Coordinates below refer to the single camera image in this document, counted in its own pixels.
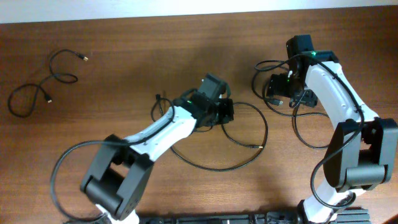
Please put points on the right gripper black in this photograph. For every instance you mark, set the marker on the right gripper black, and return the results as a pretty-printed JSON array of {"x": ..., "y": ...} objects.
[{"x": 275, "y": 84}]

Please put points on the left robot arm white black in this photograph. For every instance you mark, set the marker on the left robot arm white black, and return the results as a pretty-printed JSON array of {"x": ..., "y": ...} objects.
[{"x": 118, "y": 175}]

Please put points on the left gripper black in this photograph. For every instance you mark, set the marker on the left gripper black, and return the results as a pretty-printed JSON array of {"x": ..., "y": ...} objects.
[{"x": 227, "y": 112}]

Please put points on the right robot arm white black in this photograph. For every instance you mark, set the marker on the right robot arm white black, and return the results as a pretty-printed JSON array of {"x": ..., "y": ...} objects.
[{"x": 361, "y": 153}]

